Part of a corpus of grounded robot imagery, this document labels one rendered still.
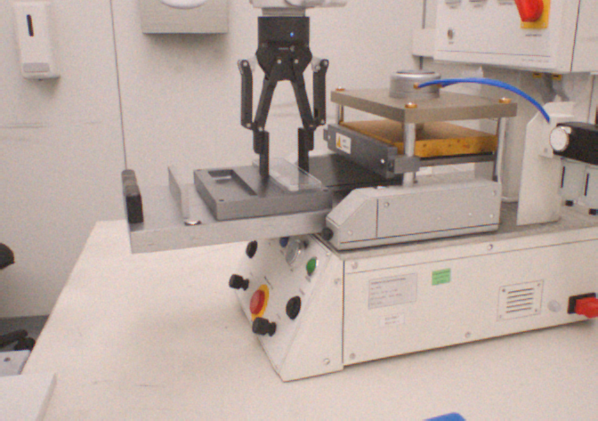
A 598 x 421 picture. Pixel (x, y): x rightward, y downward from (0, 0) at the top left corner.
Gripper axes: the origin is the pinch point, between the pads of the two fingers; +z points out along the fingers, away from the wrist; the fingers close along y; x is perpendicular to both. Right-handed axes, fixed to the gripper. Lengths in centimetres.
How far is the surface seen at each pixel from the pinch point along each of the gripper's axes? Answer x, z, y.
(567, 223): 17.0, 9.7, -39.0
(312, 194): 9.9, 3.7, -1.0
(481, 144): 10.4, -1.8, -27.6
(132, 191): 6.2, 2.3, 22.8
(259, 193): 7.6, 3.6, 6.0
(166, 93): -148, 5, 0
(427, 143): 10.3, -2.5, -18.5
